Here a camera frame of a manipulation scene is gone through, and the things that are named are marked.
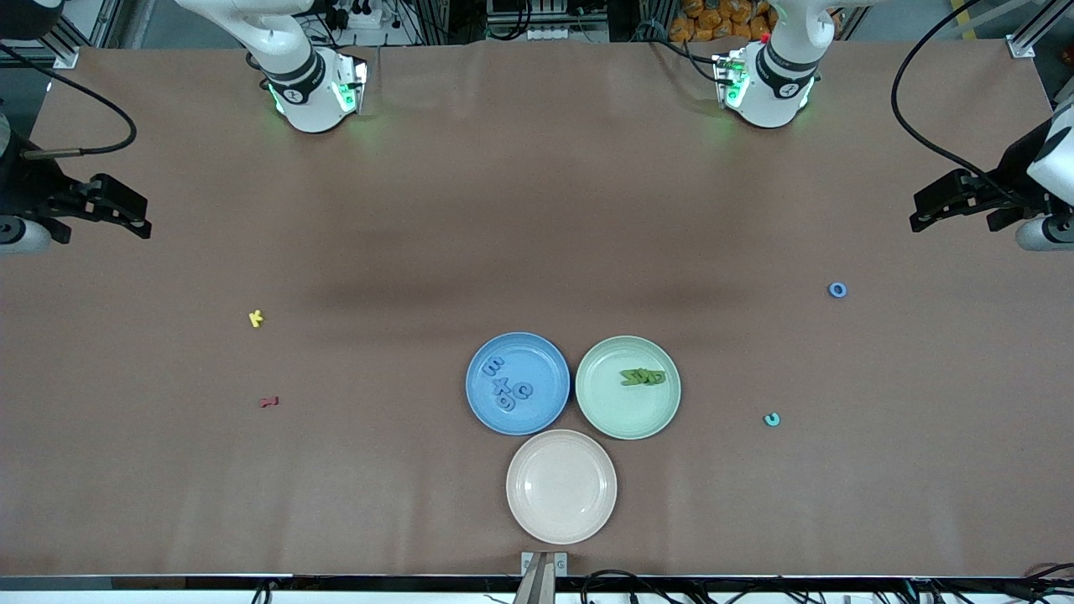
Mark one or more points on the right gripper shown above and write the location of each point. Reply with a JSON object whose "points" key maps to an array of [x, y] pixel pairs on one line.
{"points": [[27, 191]]}

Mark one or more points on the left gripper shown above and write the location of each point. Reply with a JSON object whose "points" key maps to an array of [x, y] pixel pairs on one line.
{"points": [[1014, 174]]}

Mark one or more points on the green foam letter M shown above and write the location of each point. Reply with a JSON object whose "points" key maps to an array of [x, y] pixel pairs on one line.
{"points": [[628, 378]]}

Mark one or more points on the blue foam letter X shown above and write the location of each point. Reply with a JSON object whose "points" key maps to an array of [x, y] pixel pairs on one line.
{"points": [[502, 386]]}

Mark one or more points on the blue foam letter G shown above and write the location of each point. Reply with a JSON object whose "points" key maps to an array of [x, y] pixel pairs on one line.
{"points": [[500, 405]]}

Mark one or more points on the blue foam letter C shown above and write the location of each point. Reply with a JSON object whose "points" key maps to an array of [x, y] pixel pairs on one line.
{"points": [[515, 391]]}

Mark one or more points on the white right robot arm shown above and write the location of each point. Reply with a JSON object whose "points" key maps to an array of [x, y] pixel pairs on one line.
{"points": [[310, 101]]}

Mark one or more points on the blue foam letter O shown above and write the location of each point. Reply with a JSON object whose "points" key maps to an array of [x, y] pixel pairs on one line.
{"points": [[831, 290]]}

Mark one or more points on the silver base connector panel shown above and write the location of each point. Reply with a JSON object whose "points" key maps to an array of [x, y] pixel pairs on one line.
{"points": [[728, 80], [351, 84]]}

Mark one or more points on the white power strip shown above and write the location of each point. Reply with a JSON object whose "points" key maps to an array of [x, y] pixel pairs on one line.
{"points": [[544, 32], [361, 15]]}

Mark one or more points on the green plate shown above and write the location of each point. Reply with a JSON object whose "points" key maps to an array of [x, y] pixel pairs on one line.
{"points": [[621, 415]]}

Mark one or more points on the brown table cover sheet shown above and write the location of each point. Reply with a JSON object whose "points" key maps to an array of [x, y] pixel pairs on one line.
{"points": [[537, 210]]}

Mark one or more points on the blue plate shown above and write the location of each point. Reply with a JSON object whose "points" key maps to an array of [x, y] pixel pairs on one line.
{"points": [[537, 361]]}

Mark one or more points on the beige plate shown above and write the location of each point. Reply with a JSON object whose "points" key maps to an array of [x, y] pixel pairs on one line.
{"points": [[560, 486]]}

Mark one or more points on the black left camera mount bracket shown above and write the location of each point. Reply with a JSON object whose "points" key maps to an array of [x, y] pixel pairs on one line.
{"points": [[1007, 220]]}

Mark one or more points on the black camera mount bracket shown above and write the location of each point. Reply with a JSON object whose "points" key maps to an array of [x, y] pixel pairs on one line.
{"points": [[1007, 220], [54, 226]]}

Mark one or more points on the black right camera mount bracket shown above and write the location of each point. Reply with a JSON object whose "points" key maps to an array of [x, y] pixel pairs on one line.
{"points": [[54, 226]]}

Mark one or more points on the aluminium frame profile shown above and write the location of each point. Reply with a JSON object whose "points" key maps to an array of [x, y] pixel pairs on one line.
{"points": [[65, 57], [1020, 48]]}

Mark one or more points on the metal table edge bracket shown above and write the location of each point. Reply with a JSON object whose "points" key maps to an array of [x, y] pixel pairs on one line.
{"points": [[537, 587]]}

